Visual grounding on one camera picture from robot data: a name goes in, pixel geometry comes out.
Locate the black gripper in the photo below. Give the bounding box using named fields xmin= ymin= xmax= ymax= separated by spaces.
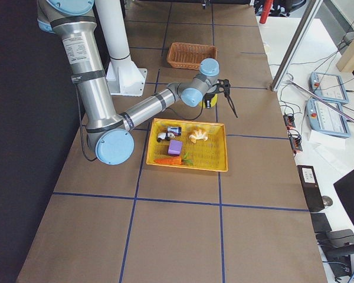
xmin=204 ymin=94 xmax=215 ymax=109

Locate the yellow tape roll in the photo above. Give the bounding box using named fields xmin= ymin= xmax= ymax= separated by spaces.
xmin=201 ymin=94 xmax=218 ymax=109

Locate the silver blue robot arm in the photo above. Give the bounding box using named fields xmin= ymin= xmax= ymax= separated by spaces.
xmin=37 ymin=1 xmax=219 ymax=165

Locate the brown wicker basket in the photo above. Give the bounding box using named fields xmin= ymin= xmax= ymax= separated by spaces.
xmin=167 ymin=42 xmax=217 ymax=70

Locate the yellow plastic basket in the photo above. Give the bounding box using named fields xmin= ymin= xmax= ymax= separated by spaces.
xmin=146 ymin=118 xmax=228 ymax=172

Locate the croissant toy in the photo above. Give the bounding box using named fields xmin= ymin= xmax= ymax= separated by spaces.
xmin=189 ymin=129 xmax=208 ymax=143

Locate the small dark can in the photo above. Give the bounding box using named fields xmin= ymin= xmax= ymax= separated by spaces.
xmin=167 ymin=126 xmax=182 ymax=136

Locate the panda figurine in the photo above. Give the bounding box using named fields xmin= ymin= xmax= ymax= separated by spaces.
xmin=157 ymin=131 xmax=176 ymax=143

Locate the purple foam block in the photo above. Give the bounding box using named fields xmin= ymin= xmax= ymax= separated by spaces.
xmin=168 ymin=140 xmax=183 ymax=156

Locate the toy carrot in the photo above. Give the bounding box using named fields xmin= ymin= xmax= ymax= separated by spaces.
xmin=154 ymin=154 xmax=193 ymax=166

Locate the upper power connector block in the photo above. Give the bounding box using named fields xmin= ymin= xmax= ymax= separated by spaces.
xmin=283 ymin=114 xmax=296 ymax=129

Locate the power connector block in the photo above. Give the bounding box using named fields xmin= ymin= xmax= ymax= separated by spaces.
xmin=283 ymin=114 xmax=296 ymax=129
xmin=289 ymin=133 xmax=303 ymax=153

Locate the lower power connector block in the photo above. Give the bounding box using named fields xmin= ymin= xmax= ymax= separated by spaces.
xmin=289 ymin=133 xmax=303 ymax=153

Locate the red tube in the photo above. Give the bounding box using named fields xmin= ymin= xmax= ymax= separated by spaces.
xmin=259 ymin=0 xmax=274 ymax=24

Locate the lower teach pendant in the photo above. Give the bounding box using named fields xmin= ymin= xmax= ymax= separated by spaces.
xmin=306 ymin=98 xmax=351 ymax=138

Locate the teach pendant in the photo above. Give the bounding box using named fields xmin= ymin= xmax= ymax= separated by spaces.
xmin=310 ymin=71 xmax=349 ymax=104
xmin=306 ymin=98 xmax=351 ymax=138

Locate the upper teach pendant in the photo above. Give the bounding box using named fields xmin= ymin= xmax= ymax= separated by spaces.
xmin=310 ymin=71 xmax=349 ymax=104

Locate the black box with label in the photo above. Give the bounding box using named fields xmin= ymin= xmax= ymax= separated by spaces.
xmin=297 ymin=165 xmax=325 ymax=212

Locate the black monitor stand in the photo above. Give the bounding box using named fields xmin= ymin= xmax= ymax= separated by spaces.
xmin=316 ymin=229 xmax=354 ymax=277

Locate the black camera cable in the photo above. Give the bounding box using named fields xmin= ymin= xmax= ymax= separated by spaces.
xmin=165 ymin=91 xmax=239 ymax=121

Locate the aluminium frame post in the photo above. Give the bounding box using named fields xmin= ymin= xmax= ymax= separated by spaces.
xmin=270 ymin=0 xmax=323 ymax=92

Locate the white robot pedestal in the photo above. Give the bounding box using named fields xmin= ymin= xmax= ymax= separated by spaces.
xmin=94 ymin=0 xmax=148 ymax=97

